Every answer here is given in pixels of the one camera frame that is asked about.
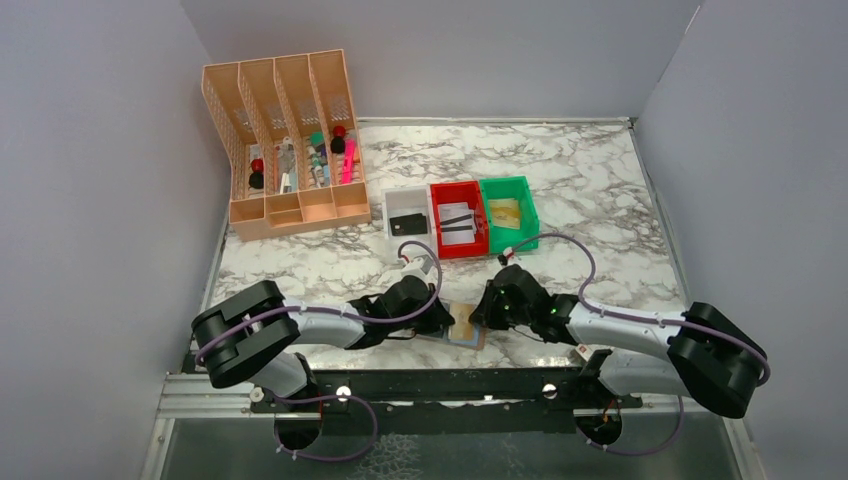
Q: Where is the white card in red bin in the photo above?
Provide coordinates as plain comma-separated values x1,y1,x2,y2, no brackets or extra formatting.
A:
438,202,474,225

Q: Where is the white plastic bin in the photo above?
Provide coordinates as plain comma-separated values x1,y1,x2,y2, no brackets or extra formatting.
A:
382,185,437,262

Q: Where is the black card in white bin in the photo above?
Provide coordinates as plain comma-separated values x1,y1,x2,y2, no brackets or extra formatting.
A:
389,213,429,237

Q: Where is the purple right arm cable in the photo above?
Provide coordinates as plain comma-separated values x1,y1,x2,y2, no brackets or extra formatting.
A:
500,231,773,387

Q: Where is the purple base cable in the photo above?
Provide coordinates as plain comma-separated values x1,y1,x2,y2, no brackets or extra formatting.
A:
272,394,380,464
573,397,687,458

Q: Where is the red black stamp right slot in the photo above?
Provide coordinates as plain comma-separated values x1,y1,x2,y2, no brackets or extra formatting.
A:
330,125,347,155

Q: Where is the gold card in holder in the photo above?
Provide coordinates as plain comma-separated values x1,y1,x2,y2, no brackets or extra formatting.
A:
448,302,476,342

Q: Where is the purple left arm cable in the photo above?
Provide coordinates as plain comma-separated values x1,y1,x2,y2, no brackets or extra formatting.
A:
193,240,444,366

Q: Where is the black mounting rail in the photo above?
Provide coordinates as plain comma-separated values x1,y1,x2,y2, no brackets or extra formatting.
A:
250,367,642,436

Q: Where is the white card black stripe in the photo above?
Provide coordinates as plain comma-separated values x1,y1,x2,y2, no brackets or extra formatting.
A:
439,211,486,245

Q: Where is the red black stamp left slot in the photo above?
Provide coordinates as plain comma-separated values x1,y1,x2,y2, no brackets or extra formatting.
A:
248,158,264,190

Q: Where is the red black stamp slot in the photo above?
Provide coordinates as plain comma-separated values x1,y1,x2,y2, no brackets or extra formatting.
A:
248,158,264,190
330,125,347,155

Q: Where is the brown leather card holder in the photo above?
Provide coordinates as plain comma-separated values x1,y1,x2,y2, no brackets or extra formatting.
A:
422,302,485,350

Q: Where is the white label with red mark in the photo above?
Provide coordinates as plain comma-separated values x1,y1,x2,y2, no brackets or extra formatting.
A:
573,344,594,364

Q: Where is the peach plastic desk organizer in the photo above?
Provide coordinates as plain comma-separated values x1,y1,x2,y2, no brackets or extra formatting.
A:
201,49,371,241

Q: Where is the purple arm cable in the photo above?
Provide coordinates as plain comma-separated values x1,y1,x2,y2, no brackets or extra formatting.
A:
500,231,773,387
193,240,444,366

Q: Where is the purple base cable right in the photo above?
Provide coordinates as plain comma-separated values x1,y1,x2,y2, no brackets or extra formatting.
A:
573,397,687,458

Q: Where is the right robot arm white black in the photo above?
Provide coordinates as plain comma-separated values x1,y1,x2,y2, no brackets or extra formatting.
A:
470,265,770,419

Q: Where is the green plastic bin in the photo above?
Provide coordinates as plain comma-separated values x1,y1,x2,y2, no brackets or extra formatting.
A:
479,176,540,254

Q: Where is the red plastic bin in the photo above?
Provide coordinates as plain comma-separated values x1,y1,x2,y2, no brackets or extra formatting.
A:
430,181,490,259

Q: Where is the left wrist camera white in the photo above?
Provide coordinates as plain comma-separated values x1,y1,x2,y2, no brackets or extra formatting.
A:
400,256,435,282

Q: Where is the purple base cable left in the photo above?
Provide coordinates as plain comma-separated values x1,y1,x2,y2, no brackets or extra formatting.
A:
272,394,380,464

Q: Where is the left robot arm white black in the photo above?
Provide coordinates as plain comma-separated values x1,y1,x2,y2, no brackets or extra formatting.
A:
191,276,454,411

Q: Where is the pink highlighter marker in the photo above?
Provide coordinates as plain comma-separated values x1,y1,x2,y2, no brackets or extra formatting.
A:
340,138,357,185

